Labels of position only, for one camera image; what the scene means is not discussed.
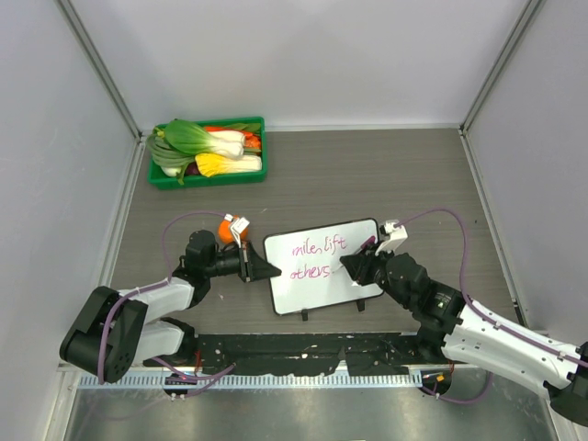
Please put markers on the orange mandarin fruit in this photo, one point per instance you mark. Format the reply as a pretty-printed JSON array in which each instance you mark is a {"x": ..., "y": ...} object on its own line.
[{"x": 228, "y": 232}]

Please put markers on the white slotted cable duct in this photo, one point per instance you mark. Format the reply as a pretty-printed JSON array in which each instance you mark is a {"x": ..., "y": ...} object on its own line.
[{"x": 340, "y": 379}]

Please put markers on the green plastic vegetable tray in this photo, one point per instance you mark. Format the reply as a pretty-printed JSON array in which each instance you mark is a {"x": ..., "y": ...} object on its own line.
[{"x": 193, "y": 178}]

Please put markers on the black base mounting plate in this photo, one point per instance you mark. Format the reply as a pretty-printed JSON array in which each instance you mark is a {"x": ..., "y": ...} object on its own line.
[{"x": 304, "y": 355}]

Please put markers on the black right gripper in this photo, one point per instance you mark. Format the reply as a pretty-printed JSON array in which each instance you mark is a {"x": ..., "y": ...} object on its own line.
[{"x": 359, "y": 265}]

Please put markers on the green white bok choy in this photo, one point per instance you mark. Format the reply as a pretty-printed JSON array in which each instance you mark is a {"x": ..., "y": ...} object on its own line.
[{"x": 189, "y": 137}]

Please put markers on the white marker with magenta cap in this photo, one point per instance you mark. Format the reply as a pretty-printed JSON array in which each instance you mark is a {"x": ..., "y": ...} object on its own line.
[{"x": 369, "y": 241}]

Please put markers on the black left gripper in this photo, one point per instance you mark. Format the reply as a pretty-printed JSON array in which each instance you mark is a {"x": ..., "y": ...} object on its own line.
[{"x": 257, "y": 267}]

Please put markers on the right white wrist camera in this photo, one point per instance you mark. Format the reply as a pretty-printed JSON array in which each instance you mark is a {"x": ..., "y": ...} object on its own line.
[{"x": 392, "y": 235}]

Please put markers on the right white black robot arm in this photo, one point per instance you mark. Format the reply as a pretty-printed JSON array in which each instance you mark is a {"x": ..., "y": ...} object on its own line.
[{"x": 455, "y": 327}]

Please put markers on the green long vegetable stalks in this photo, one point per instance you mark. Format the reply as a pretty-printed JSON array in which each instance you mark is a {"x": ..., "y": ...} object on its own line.
[{"x": 172, "y": 162}]

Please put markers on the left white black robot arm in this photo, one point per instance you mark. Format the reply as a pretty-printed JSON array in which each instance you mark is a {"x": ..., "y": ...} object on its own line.
[{"x": 117, "y": 329}]

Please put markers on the small white whiteboard black frame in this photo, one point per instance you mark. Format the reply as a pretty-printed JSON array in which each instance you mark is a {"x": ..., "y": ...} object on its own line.
[{"x": 309, "y": 260}]

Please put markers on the yellow white napa cabbage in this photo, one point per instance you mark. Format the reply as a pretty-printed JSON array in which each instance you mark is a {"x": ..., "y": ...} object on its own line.
[{"x": 211, "y": 164}]

